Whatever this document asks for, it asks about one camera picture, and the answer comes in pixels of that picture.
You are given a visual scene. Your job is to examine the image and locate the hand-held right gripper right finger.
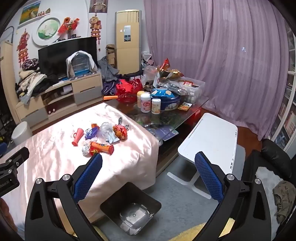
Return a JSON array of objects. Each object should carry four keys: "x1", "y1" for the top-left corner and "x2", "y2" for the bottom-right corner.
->
[{"x1": 195, "y1": 152, "x2": 275, "y2": 241}]

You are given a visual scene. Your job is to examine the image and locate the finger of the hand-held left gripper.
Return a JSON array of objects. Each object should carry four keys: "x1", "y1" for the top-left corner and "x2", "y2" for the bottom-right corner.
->
[{"x1": 0, "y1": 147, "x2": 30, "y2": 178}]

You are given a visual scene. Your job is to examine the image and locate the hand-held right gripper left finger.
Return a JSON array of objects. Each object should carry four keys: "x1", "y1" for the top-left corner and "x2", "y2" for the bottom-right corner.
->
[{"x1": 24, "y1": 153, "x2": 103, "y2": 241}]

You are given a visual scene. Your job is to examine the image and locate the white tissue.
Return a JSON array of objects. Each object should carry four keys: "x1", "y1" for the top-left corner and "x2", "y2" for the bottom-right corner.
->
[{"x1": 81, "y1": 142, "x2": 92, "y2": 156}]

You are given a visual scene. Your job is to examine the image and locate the orange snack tube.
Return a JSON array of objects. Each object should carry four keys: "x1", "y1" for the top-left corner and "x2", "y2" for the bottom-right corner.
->
[{"x1": 89, "y1": 141, "x2": 114, "y2": 156}]

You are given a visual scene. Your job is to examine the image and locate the black trash bin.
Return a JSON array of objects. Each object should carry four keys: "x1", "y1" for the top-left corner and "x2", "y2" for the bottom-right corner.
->
[{"x1": 100, "y1": 182, "x2": 162, "y2": 235}]

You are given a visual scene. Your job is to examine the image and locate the person's left forearm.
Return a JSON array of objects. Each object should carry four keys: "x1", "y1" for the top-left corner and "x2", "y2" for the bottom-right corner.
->
[{"x1": 0, "y1": 198, "x2": 15, "y2": 232}]

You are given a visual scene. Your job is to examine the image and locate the white round waste bin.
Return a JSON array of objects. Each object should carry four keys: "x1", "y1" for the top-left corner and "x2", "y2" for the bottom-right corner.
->
[{"x1": 11, "y1": 121, "x2": 33, "y2": 147}]

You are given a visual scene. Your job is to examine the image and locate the pink satin blanket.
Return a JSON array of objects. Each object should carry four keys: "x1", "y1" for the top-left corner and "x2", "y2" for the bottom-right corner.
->
[{"x1": 0, "y1": 102, "x2": 159, "y2": 234}]

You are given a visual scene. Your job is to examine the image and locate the white side table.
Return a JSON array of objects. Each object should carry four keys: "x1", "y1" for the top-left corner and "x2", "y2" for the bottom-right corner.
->
[{"x1": 167, "y1": 113, "x2": 238, "y2": 200}]

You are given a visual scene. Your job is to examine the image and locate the purple plastic dish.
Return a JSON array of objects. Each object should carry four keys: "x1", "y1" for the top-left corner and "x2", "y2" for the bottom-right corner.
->
[{"x1": 85, "y1": 127, "x2": 99, "y2": 140}]

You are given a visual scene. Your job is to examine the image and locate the crumpled clear plastic wrap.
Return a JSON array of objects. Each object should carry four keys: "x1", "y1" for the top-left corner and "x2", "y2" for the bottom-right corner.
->
[{"x1": 99, "y1": 122, "x2": 115, "y2": 139}]

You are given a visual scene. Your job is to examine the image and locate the red foil snack wrapper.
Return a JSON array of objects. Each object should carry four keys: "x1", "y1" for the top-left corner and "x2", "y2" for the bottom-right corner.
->
[{"x1": 112, "y1": 124, "x2": 128, "y2": 141}]

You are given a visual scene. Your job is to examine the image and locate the yellow fluffy towel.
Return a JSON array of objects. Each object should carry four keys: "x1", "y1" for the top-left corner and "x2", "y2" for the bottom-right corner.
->
[{"x1": 168, "y1": 217, "x2": 233, "y2": 241}]

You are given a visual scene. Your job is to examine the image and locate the white fur cushion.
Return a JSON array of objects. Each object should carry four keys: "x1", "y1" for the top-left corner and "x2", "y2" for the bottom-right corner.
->
[{"x1": 255, "y1": 166, "x2": 284, "y2": 223}]

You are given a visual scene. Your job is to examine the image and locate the blue papers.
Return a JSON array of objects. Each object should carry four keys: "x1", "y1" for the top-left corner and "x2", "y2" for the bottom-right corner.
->
[{"x1": 147, "y1": 126, "x2": 180, "y2": 141}]

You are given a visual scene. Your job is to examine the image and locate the metal key clip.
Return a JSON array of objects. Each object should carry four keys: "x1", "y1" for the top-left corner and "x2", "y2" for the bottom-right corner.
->
[{"x1": 118, "y1": 117, "x2": 130, "y2": 131}]

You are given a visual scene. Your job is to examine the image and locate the red box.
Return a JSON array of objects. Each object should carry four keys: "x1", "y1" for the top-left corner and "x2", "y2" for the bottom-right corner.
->
[{"x1": 192, "y1": 108, "x2": 204, "y2": 124}]

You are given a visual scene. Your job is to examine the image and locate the glass coffee table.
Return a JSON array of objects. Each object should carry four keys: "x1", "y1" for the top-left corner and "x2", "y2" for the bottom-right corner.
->
[{"x1": 104, "y1": 92, "x2": 210, "y2": 173}]

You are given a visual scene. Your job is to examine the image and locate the black office chair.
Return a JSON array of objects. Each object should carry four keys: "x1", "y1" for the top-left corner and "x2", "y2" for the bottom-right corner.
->
[{"x1": 239, "y1": 138, "x2": 296, "y2": 232}]

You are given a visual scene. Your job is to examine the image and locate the small yellow packet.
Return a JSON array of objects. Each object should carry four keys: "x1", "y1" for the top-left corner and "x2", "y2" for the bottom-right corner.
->
[{"x1": 178, "y1": 102, "x2": 193, "y2": 112}]

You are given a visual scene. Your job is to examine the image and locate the olive brown cloth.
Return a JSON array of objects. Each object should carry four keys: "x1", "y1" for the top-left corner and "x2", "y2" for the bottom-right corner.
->
[{"x1": 272, "y1": 180, "x2": 296, "y2": 225}]

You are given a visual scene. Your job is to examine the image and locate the pile of clothes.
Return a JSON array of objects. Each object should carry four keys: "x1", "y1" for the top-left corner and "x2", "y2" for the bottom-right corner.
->
[{"x1": 15, "y1": 59, "x2": 61, "y2": 105}]

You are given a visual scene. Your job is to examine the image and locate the blue round cookie tin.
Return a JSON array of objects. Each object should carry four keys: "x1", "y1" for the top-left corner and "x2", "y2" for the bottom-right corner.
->
[{"x1": 150, "y1": 88, "x2": 181, "y2": 111}]

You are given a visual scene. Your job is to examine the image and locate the wooden television stand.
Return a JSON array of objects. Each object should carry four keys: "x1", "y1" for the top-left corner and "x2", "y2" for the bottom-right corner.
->
[{"x1": 15, "y1": 71, "x2": 103, "y2": 124}]

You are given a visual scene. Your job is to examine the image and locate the small white bottle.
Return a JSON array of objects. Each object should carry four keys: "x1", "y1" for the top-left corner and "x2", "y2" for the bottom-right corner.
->
[{"x1": 151, "y1": 98, "x2": 161, "y2": 115}]

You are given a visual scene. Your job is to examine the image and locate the clear plastic storage box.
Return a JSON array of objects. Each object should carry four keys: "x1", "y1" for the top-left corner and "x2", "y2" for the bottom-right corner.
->
[{"x1": 178, "y1": 78, "x2": 206, "y2": 103}]

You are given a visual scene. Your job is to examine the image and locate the white bottle pink label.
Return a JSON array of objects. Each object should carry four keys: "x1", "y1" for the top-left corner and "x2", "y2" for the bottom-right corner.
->
[{"x1": 140, "y1": 93, "x2": 151, "y2": 113}]

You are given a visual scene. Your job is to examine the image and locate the yellow cap bottle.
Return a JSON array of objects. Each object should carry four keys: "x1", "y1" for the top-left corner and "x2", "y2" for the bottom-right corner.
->
[{"x1": 137, "y1": 90, "x2": 145, "y2": 108}]

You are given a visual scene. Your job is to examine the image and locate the red plastic basket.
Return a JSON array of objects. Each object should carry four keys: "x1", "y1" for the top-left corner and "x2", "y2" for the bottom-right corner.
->
[{"x1": 115, "y1": 78, "x2": 143, "y2": 104}]

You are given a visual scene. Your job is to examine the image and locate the black television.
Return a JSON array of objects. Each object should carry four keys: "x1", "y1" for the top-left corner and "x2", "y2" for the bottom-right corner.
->
[{"x1": 38, "y1": 37, "x2": 98, "y2": 81}]

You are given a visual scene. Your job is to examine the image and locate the heap of dark clothes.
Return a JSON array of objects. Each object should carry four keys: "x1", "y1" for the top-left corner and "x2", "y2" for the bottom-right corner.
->
[{"x1": 98, "y1": 57, "x2": 123, "y2": 94}]

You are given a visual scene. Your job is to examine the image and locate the white bookshelf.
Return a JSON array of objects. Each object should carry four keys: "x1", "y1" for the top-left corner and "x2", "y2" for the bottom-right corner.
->
[{"x1": 269, "y1": 21, "x2": 296, "y2": 152}]

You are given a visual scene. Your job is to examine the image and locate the grey white towel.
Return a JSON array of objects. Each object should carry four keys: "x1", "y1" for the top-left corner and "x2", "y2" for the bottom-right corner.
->
[{"x1": 66, "y1": 50, "x2": 98, "y2": 78}]

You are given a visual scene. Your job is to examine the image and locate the pile of snack bags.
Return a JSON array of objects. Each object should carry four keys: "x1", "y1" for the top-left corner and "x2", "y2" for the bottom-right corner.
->
[{"x1": 156, "y1": 58, "x2": 185, "y2": 82}]

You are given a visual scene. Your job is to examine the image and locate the large clear plastic bag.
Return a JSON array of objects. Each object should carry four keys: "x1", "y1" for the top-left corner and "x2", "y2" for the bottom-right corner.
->
[{"x1": 142, "y1": 65, "x2": 160, "y2": 87}]

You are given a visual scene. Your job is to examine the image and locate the purple curtain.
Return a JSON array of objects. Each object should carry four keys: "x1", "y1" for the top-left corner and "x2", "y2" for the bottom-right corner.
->
[{"x1": 143, "y1": 0, "x2": 290, "y2": 141}]

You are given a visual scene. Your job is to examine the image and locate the cardboard boxes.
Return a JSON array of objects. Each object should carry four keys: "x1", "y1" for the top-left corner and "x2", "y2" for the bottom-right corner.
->
[{"x1": 105, "y1": 44, "x2": 116, "y2": 67}]

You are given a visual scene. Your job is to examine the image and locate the beige standing air conditioner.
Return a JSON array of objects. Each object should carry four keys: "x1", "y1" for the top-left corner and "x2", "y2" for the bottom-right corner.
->
[{"x1": 115, "y1": 9, "x2": 142, "y2": 75}]

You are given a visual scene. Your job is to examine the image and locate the artificial flowers with flags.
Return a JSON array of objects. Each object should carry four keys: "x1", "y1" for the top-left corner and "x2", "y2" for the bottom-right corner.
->
[{"x1": 57, "y1": 16, "x2": 80, "y2": 39}]

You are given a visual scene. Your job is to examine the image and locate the framed landscape picture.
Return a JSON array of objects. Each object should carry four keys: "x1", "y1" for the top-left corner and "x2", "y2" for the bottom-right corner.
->
[{"x1": 18, "y1": 0, "x2": 42, "y2": 26}]

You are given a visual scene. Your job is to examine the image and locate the hanging knot ornament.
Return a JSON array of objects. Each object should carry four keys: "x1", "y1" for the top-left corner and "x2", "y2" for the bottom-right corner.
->
[{"x1": 89, "y1": 13, "x2": 102, "y2": 47}]

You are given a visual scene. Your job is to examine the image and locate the red hanging wall decoration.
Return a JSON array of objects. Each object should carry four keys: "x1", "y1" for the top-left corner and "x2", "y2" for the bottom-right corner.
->
[{"x1": 16, "y1": 28, "x2": 30, "y2": 68}]

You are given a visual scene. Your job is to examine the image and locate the round wall picture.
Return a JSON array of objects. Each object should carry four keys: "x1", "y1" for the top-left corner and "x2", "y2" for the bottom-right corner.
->
[{"x1": 32, "y1": 16, "x2": 62, "y2": 46}]

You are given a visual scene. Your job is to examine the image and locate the wall poster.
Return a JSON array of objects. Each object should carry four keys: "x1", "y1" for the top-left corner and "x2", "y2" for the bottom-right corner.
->
[{"x1": 89, "y1": 0, "x2": 109, "y2": 13}]

